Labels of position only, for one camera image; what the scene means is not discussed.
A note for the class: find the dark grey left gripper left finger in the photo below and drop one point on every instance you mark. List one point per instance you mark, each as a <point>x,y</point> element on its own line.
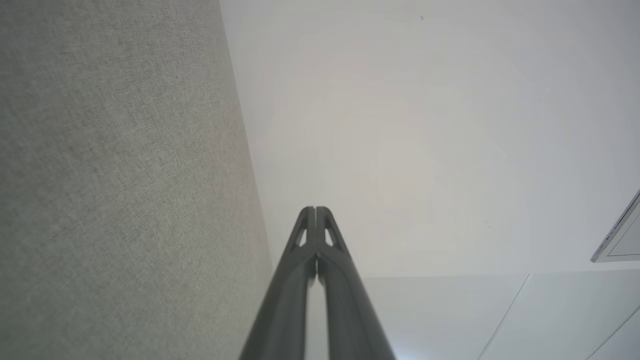
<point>285,300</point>

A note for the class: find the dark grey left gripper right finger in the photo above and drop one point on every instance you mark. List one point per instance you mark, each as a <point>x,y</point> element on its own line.
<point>345,300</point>

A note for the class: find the grey metal bar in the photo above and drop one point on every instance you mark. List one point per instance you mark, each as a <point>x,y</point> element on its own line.
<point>612,240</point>

